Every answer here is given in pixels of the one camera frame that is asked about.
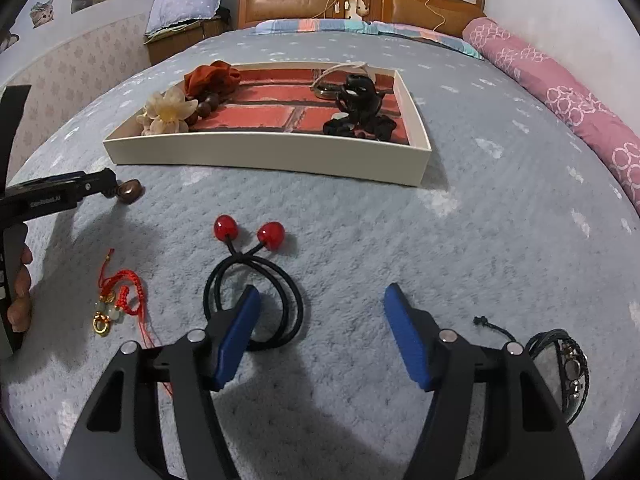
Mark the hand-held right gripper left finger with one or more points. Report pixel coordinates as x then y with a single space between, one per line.
240 340

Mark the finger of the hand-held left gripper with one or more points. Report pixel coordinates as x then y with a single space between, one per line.
14 125
95 181

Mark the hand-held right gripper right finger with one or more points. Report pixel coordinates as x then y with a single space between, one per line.
407 340

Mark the cream flower hair clip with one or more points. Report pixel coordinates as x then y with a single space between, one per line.
167 110

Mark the orange scrunchie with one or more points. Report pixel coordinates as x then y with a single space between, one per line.
210 77

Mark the cream tray with brick lining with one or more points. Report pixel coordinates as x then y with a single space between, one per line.
275 155

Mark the round brass pendant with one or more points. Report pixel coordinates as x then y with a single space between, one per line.
325 91

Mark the black hair claw clip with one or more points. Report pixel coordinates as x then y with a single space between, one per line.
357 92

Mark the person's left hand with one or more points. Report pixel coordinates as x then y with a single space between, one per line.
21 285

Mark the wooden nightstand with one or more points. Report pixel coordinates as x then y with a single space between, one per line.
170 45

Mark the lilac dotted pillow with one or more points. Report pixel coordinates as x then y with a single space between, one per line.
190 2

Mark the striped pillow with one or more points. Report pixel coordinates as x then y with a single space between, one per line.
430 35
310 26

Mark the pink rolled quilt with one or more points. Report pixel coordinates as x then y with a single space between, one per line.
550 85

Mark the hat cat wall sticker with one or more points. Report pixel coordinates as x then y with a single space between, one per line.
7 40

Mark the tabby kitten wall sticker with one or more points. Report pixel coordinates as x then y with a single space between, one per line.
42 12

